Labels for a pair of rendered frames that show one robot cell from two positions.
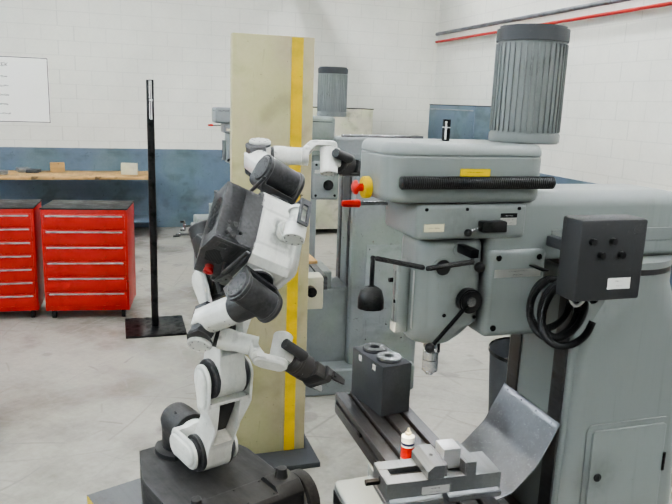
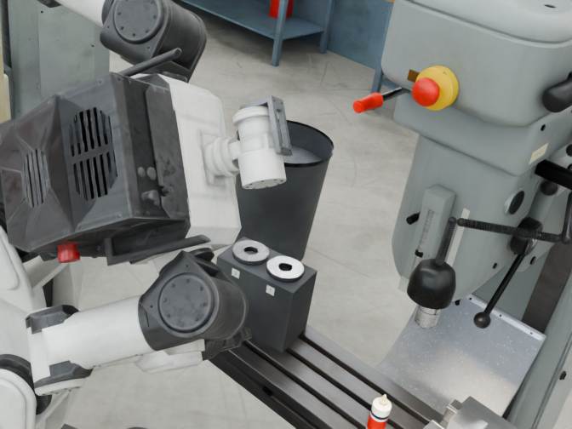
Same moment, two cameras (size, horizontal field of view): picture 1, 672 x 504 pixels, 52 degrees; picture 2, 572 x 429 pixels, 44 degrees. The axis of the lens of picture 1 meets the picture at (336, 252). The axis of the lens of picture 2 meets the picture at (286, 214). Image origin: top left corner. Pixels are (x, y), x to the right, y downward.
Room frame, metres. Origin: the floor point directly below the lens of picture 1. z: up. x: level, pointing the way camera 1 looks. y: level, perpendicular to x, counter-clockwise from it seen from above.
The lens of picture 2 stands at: (1.19, 0.64, 2.10)
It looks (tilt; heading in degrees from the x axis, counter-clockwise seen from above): 31 degrees down; 324
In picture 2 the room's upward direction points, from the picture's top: 9 degrees clockwise
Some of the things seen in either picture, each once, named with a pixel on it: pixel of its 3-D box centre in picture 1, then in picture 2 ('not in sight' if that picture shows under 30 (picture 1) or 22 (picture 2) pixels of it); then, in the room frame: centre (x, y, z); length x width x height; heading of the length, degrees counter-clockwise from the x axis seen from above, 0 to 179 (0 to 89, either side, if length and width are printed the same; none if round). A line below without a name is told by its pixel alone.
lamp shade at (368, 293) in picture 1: (371, 296); (433, 279); (1.79, -0.10, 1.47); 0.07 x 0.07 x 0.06
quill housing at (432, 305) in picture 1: (436, 285); (461, 210); (1.94, -0.30, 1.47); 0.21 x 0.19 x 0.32; 18
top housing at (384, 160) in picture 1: (448, 169); (521, 29); (1.94, -0.31, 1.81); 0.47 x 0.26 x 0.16; 108
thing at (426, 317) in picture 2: (430, 361); (428, 311); (1.94, -0.29, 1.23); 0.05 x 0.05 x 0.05
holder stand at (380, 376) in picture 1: (380, 376); (262, 291); (2.36, -0.18, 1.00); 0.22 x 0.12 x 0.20; 28
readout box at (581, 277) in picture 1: (602, 257); not in sight; (1.71, -0.68, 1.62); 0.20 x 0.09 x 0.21; 108
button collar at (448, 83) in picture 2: (365, 187); (436, 88); (1.87, -0.08, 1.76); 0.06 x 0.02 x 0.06; 18
